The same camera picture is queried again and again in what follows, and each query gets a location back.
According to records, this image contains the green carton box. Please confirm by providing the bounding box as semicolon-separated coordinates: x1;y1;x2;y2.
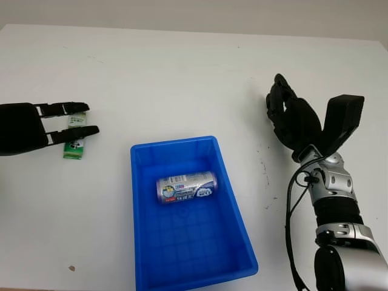
62;111;87;159

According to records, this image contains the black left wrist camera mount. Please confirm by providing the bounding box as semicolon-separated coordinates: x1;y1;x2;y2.
319;94;366;158

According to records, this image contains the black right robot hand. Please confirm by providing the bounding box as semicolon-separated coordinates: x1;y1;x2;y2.
266;73;323;153

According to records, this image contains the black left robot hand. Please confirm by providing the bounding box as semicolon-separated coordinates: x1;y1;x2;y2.
0;101;100;157

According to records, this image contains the blue plastic tray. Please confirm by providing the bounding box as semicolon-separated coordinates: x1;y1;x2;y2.
130;135;259;291

